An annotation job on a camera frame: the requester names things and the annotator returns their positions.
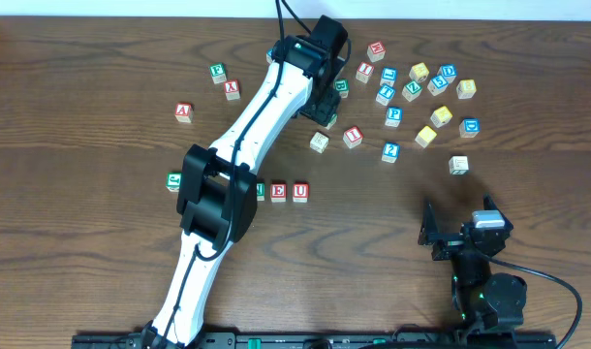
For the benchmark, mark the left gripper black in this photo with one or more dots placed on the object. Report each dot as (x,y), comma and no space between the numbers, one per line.
(320,110)

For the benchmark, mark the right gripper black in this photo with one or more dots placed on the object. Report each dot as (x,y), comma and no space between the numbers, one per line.
(451,243)

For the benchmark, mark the red U block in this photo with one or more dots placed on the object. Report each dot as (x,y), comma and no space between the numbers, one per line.
(300,192)

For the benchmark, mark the red E block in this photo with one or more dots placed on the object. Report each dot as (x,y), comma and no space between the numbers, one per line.
(278,192)

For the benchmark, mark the green N block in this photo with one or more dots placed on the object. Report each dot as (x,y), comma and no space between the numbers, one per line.
(260,191)

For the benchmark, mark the green R block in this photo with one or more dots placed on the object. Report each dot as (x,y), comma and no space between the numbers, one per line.
(332,121)

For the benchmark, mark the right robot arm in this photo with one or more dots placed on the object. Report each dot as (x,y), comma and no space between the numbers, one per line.
(488,302)

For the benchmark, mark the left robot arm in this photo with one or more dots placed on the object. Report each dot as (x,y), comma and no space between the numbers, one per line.
(216,199)

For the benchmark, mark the green B block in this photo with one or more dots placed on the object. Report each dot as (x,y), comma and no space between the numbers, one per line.
(342,87)

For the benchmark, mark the white K block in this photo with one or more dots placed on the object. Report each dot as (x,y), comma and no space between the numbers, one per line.
(319,142)

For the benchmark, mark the red I block lower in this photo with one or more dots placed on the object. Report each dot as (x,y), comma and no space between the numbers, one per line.
(352,137)

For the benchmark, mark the red i block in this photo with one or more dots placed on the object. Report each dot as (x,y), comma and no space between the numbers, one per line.
(352,137)
(364,72)

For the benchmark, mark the white F block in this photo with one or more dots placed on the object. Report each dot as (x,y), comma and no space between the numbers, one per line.
(459,165)

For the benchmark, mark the red I block upper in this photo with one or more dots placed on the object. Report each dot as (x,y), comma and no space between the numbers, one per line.
(364,72)

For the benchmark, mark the blue T block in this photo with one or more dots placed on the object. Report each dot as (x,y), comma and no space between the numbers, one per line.
(385,94)

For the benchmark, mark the blue P block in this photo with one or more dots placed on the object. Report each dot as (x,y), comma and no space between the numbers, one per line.
(393,117)

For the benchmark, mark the blue L block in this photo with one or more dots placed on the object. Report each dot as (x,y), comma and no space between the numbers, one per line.
(388,76)

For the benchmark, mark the blue X block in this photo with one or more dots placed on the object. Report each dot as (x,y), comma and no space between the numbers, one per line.
(268,56)

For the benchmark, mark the red H block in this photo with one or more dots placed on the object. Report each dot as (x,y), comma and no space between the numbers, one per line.
(376,51)

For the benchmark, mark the blue 2 block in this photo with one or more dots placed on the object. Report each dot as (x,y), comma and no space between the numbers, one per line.
(390,152)

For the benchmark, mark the yellow block lower right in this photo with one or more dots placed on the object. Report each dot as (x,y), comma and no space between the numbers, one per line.
(425,136)

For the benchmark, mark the yellow block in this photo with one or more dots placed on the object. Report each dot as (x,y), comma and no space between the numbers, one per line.
(419,72)
(425,136)
(466,89)

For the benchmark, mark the green Z block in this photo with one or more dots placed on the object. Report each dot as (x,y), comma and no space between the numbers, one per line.
(411,90)

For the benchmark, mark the blue D block lower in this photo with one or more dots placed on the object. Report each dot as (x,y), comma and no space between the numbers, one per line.
(469,128)

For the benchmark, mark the blue d block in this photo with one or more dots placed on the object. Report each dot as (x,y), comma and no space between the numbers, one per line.
(469,128)
(447,72)

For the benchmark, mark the yellow block upper right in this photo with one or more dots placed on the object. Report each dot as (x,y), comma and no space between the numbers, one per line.
(419,72)

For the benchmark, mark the yellow block mid right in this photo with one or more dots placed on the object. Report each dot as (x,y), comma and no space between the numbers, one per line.
(441,116)

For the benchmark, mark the green F block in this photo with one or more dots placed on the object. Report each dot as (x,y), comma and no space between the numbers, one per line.
(218,73)

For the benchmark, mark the blue S block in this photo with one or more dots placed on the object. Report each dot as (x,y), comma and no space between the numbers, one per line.
(437,85)

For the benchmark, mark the yellow block far right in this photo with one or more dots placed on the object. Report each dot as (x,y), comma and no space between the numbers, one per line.
(466,89)

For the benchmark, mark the blue D block upper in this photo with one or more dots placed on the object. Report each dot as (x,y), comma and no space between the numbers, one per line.
(447,72)

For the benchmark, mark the red A block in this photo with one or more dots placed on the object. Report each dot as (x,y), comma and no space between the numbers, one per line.
(184,112)

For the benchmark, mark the green J block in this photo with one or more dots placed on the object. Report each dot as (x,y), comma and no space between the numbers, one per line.
(173,182)

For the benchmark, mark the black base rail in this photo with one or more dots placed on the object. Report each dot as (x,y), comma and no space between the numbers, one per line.
(409,337)

